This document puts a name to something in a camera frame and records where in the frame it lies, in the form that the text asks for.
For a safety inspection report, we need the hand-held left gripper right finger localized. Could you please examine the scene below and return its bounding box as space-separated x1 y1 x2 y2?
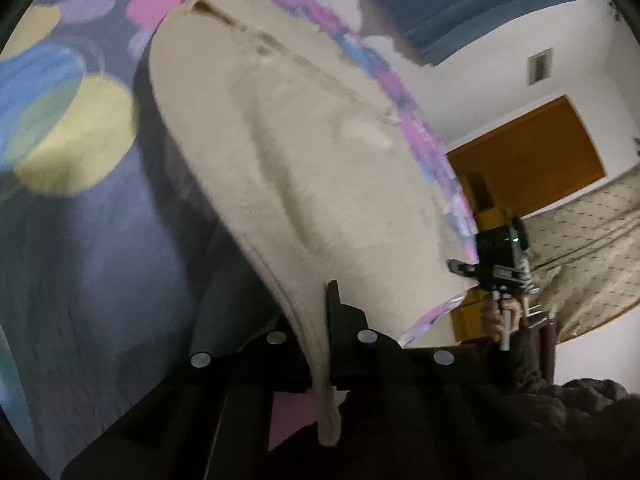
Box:
325 281 586 480

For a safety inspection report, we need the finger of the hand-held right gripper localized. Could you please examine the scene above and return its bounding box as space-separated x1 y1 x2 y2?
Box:
446 258 482 279

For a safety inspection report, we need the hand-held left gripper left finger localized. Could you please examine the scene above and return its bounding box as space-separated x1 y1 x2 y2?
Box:
60 329 322 480

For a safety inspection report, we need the beige knit garment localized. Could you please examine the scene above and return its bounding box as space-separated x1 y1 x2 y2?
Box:
147 0 477 448

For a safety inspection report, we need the person's right forearm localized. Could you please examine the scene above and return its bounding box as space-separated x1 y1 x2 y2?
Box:
486 327 551 393

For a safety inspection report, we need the person's right hand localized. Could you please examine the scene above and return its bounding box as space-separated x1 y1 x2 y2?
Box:
479 298 524 344

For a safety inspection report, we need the yellow wooden cabinet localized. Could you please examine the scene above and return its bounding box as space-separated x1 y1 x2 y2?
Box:
451 174 502 346

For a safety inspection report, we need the beige patterned curtain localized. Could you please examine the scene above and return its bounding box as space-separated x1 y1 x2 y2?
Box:
522 164 640 343

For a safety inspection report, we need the orange wooden door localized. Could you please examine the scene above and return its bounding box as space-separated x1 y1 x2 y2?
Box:
444 94 609 222

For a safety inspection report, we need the person's dark knit sweater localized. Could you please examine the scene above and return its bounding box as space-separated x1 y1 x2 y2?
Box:
492 379 640 480

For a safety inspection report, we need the polka dot blanket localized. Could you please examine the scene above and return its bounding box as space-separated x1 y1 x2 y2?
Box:
0 0 482 480

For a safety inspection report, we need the blue curtain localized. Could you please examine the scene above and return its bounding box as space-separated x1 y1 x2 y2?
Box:
357 0 613 67

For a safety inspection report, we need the grey wall vent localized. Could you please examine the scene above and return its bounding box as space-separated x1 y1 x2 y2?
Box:
528 47 555 85

